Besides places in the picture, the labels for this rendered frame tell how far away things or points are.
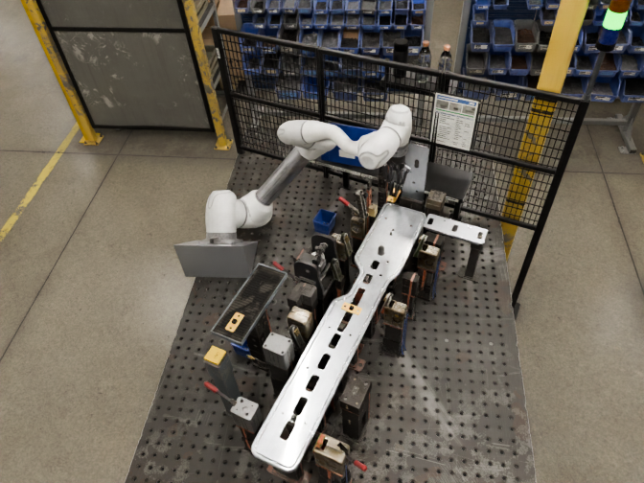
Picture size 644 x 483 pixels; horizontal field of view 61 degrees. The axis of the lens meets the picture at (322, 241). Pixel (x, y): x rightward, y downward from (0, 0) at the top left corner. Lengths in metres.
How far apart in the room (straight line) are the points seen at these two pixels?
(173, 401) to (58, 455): 1.08
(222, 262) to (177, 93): 2.20
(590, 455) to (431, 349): 1.13
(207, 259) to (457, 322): 1.27
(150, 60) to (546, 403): 3.63
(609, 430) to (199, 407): 2.15
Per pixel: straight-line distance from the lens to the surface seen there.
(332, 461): 1.98
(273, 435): 2.08
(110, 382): 3.58
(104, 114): 5.10
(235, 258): 2.75
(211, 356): 2.08
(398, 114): 2.11
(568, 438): 3.33
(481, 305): 2.77
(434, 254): 2.47
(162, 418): 2.55
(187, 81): 4.59
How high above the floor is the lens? 2.91
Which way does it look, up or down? 48 degrees down
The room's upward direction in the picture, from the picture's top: 4 degrees counter-clockwise
